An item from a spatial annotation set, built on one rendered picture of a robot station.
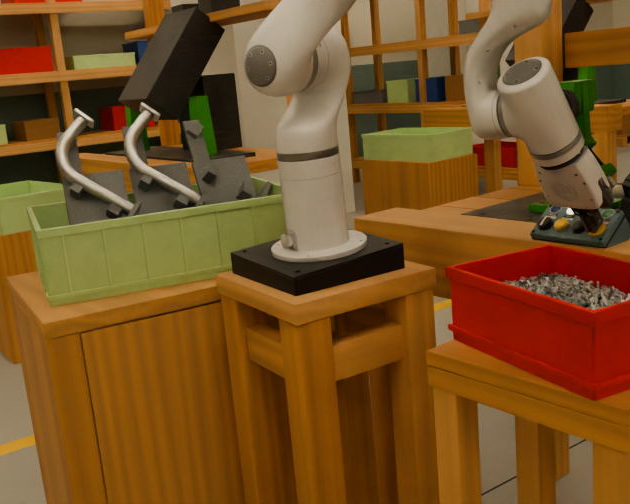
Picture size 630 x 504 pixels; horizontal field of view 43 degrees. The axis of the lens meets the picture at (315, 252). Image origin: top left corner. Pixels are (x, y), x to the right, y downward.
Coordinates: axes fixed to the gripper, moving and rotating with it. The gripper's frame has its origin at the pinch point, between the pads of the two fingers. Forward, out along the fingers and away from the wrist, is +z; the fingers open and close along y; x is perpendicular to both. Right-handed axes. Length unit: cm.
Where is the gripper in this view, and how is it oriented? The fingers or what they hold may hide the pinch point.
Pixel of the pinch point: (591, 219)
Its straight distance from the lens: 143.2
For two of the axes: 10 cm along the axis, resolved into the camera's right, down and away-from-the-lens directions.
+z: 5.2, 6.8, 5.3
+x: 5.9, -7.3, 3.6
